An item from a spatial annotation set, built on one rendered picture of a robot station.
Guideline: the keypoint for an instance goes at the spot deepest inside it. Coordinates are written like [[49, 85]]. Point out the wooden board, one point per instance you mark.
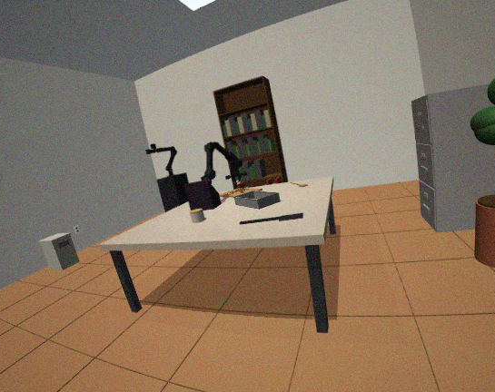
[[237, 192]]

